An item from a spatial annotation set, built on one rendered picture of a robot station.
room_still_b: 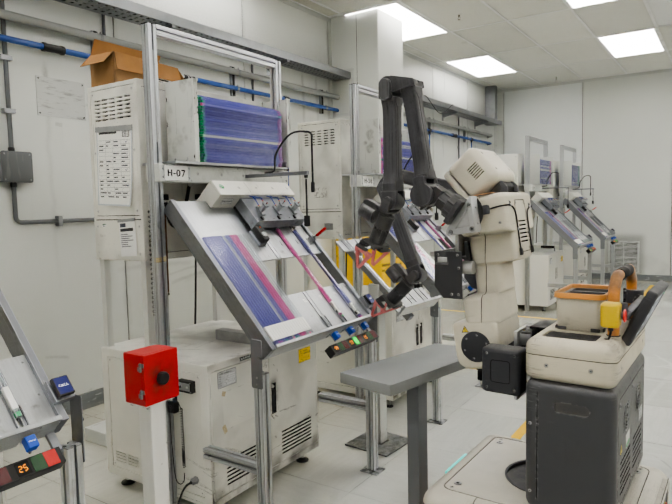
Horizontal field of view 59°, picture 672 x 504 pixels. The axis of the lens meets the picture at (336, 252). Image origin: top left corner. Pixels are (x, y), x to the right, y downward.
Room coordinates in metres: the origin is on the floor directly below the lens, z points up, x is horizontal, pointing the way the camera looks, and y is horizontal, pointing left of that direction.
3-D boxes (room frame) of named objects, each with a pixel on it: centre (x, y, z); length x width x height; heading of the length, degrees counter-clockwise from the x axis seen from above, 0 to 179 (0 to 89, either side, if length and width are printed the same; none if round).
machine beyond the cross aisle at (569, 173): (8.00, -3.03, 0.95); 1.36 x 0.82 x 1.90; 56
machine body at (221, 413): (2.65, 0.56, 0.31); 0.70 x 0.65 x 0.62; 146
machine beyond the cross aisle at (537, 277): (6.81, -2.21, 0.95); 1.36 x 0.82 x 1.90; 56
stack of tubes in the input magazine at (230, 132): (2.63, 0.43, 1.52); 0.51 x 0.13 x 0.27; 146
